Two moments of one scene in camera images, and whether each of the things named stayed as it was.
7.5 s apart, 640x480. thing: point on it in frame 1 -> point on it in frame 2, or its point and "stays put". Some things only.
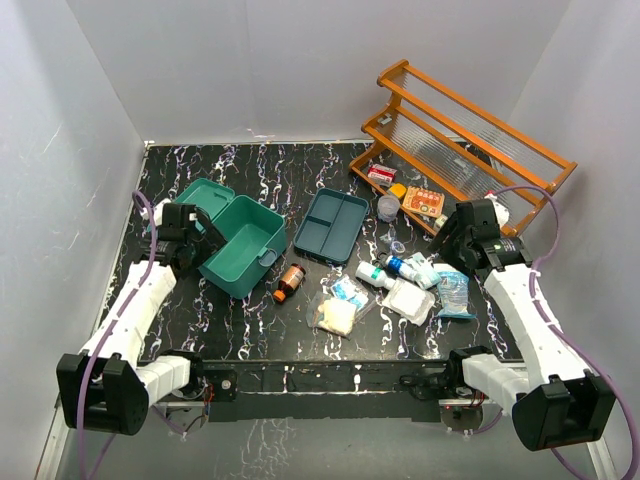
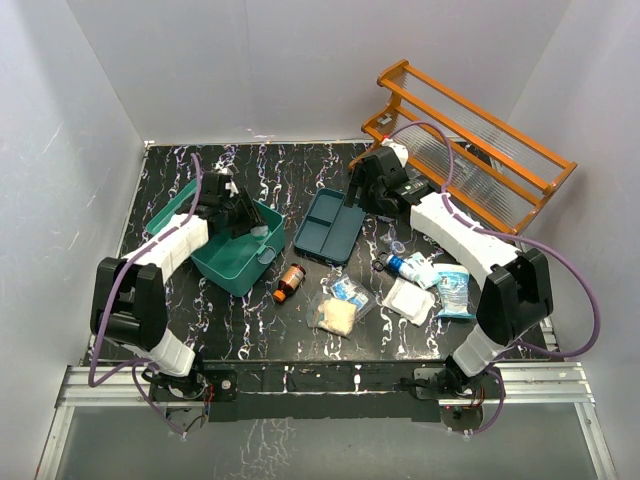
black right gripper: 441,245 -> 360,180
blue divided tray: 331,225 stays put
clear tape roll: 398,246 stays put
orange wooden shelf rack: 434,150 stays put
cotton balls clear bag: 334,315 stays put
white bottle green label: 374,276 -> 259,232
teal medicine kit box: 255,235 stays put
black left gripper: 209,237 -> 251,217
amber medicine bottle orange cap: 291,281 stays put
